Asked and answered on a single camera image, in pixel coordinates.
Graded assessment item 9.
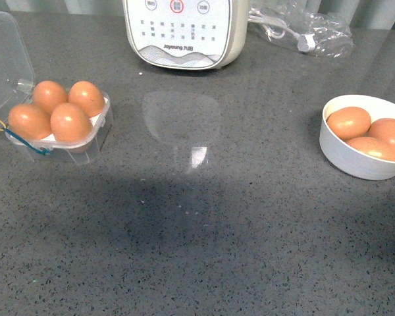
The clear plastic bag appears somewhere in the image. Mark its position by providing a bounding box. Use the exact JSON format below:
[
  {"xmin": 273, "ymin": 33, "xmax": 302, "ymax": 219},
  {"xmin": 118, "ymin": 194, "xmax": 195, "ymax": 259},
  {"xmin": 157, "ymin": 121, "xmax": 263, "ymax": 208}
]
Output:
[{"xmin": 248, "ymin": 1, "xmax": 354, "ymax": 58}]

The clear plastic egg box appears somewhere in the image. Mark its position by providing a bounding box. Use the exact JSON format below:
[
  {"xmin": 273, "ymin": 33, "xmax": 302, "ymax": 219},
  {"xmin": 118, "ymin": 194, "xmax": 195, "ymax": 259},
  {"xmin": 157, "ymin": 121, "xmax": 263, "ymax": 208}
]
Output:
[{"xmin": 0, "ymin": 11, "xmax": 113, "ymax": 165}]

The white round bowl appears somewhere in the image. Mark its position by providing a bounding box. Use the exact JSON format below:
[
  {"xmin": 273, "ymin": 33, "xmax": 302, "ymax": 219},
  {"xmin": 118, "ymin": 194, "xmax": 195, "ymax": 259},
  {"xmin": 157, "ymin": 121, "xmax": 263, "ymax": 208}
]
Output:
[{"xmin": 319, "ymin": 95, "xmax": 395, "ymax": 180}]

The yellow blue rubber band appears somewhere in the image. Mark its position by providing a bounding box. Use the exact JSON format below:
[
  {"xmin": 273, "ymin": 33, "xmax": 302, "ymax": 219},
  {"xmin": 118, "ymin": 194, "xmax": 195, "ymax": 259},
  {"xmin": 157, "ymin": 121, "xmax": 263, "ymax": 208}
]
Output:
[{"xmin": 0, "ymin": 119, "xmax": 52, "ymax": 155}]

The brown egg bowl front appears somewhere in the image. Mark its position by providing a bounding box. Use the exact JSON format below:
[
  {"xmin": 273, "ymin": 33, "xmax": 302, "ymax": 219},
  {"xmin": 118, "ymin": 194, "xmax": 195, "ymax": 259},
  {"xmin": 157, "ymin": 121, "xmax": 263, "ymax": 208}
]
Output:
[{"xmin": 346, "ymin": 136, "xmax": 395, "ymax": 162}]

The white Joyoung blender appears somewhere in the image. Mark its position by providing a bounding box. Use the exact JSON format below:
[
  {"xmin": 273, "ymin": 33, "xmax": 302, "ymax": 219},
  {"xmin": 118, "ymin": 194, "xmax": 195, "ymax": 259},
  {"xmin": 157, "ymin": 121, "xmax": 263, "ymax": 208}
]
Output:
[{"xmin": 122, "ymin": 0, "xmax": 250, "ymax": 70}]

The brown egg bowl right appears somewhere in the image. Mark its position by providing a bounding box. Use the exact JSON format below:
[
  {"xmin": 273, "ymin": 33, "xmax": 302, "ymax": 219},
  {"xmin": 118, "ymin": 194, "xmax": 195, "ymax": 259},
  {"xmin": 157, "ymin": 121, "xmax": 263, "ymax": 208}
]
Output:
[{"xmin": 368, "ymin": 118, "xmax": 395, "ymax": 149}]

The white power cable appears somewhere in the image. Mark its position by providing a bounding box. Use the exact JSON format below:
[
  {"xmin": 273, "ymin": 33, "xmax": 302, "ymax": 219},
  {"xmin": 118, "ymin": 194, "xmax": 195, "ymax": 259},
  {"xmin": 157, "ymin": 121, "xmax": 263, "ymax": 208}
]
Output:
[{"xmin": 249, "ymin": 9, "xmax": 316, "ymax": 53}]

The brown egg bowl left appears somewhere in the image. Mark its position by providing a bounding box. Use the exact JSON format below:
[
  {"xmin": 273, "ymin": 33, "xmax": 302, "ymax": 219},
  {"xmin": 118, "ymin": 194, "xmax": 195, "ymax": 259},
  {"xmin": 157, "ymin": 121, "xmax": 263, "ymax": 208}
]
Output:
[{"xmin": 327, "ymin": 107, "xmax": 371, "ymax": 141}]

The brown egg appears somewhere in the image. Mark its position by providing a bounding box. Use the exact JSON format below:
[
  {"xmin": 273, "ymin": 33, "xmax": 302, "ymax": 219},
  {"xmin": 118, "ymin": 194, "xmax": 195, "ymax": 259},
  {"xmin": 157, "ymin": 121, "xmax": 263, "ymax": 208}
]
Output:
[
  {"xmin": 32, "ymin": 80, "xmax": 68, "ymax": 115},
  {"xmin": 8, "ymin": 104, "xmax": 52, "ymax": 140},
  {"xmin": 50, "ymin": 103, "xmax": 92, "ymax": 143},
  {"xmin": 68, "ymin": 81, "xmax": 105, "ymax": 118}
]

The brown egg bowl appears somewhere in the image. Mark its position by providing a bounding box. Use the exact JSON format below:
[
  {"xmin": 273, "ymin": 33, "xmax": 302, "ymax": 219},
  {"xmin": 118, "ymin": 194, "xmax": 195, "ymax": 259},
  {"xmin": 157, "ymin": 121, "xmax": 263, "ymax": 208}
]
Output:
[
  {"xmin": 368, "ymin": 118, "xmax": 395, "ymax": 149},
  {"xmin": 327, "ymin": 107, "xmax": 371, "ymax": 141},
  {"xmin": 346, "ymin": 136, "xmax": 395, "ymax": 162}
]

